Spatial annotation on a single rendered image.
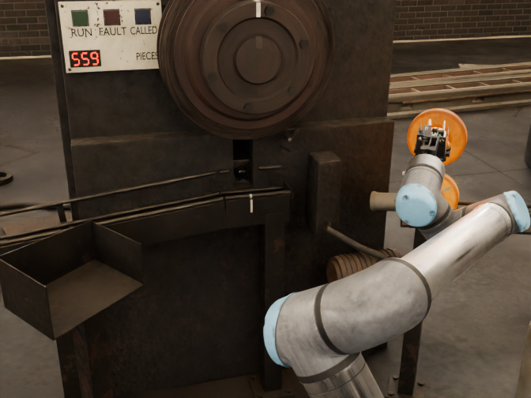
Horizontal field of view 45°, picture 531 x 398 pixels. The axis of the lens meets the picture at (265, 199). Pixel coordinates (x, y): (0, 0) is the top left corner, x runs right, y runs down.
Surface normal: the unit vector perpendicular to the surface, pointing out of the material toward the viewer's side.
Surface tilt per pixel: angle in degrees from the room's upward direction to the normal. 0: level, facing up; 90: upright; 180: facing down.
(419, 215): 102
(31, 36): 90
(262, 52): 90
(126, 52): 90
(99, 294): 5
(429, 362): 0
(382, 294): 44
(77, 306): 5
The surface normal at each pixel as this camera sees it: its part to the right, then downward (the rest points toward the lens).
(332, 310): -0.52, -0.26
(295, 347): -0.55, 0.35
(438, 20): 0.25, 0.39
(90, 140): 0.00, -0.92
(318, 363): -0.13, 0.15
